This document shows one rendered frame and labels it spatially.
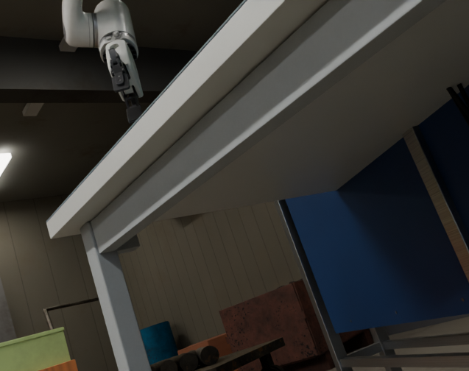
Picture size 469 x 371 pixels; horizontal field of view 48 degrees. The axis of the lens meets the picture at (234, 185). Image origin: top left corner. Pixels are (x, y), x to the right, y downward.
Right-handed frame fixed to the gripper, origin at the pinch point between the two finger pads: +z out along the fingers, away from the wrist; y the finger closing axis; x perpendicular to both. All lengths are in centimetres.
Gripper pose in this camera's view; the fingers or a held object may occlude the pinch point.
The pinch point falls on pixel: (128, 102)
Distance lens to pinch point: 111.7
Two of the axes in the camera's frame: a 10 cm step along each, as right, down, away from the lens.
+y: 1.5, 5.7, 8.1
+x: -9.6, 2.8, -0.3
